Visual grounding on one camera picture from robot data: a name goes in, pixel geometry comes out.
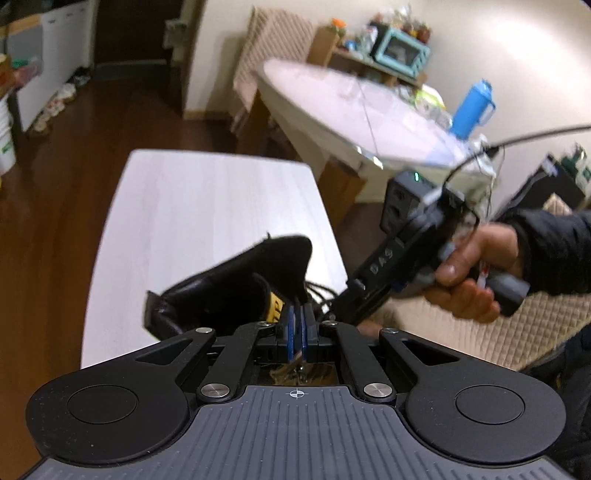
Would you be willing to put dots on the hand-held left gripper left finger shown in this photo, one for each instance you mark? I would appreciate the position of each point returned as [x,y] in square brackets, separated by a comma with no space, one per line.
[292,332]

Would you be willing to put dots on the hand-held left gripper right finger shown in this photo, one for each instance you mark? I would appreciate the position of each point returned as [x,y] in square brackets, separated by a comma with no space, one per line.
[305,332]

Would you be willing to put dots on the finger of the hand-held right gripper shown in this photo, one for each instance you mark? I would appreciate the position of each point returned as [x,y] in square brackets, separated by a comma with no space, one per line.
[355,314]
[358,287]

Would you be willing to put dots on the brown leather boot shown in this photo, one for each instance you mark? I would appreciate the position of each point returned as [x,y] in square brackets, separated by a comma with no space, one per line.
[240,281]

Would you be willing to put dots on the person's right forearm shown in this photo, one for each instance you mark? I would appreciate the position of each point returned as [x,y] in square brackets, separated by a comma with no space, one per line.
[554,249]

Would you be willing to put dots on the row of shoes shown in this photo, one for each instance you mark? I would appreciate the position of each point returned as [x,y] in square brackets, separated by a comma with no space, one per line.
[57,99]

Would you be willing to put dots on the person's right hand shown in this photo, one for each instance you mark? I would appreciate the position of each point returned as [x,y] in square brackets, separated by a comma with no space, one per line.
[480,254]

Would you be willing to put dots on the round white table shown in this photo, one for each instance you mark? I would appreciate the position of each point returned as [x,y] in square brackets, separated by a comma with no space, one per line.
[351,110]

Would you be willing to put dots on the blue water bottle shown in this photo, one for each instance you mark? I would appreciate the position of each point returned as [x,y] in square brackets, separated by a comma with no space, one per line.
[473,108]

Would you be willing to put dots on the beige quilted sofa cover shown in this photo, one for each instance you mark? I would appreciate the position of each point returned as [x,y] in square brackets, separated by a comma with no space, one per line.
[531,332]

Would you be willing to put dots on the teal toaster oven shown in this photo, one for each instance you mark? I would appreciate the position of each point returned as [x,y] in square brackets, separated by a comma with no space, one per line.
[401,50]

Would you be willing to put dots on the wooden shelf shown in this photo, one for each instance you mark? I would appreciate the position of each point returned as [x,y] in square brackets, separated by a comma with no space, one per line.
[323,46]

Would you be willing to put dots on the beige checked hanging cloth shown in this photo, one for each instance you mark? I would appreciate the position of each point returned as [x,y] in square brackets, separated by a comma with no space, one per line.
[272,46]

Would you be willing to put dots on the dark wooden door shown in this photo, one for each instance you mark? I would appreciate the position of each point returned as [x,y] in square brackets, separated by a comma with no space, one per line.
[138,27]

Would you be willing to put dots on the white plastic bucket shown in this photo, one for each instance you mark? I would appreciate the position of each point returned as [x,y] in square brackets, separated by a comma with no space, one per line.
[5,138]

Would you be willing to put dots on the white cabinet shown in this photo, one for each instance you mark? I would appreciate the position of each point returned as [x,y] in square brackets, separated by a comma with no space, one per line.
[51,46]

